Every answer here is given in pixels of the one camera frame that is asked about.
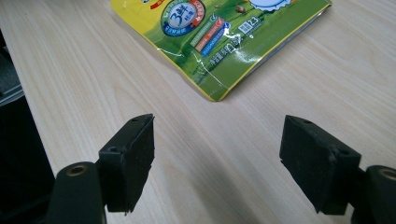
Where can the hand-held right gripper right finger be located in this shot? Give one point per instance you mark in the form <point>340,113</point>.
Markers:
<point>317,168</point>

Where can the green and yellow snack pouch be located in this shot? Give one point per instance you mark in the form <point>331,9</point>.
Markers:
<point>218,40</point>

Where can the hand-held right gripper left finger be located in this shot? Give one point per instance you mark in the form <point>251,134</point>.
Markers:
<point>126,168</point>

